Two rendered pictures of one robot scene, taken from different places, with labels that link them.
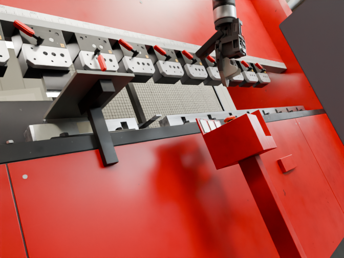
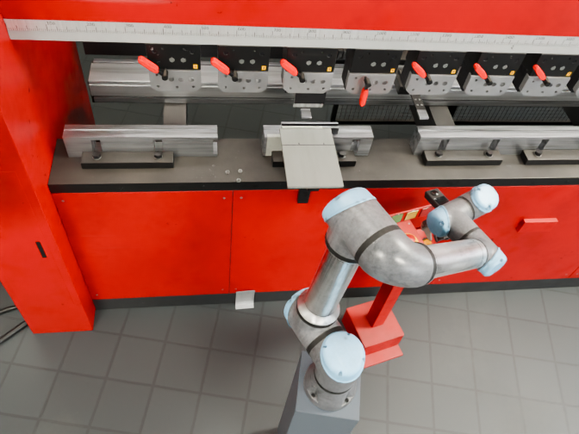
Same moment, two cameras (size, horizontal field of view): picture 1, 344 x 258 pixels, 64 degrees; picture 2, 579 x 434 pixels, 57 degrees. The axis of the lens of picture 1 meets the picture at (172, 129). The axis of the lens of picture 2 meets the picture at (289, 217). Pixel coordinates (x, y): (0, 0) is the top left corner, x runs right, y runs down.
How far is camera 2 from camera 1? 1.72 m
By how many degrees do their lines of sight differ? 72
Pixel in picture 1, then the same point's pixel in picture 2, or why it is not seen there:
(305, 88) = not seen: outside the picture
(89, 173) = (283, 201)
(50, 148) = (263, 186)
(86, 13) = (393, 15)
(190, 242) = not seen: hidden behind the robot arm
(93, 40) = (376, 57)
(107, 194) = (289, 212)
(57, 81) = (308, 96)
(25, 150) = (246, 186)
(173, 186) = not seen: hidden behind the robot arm
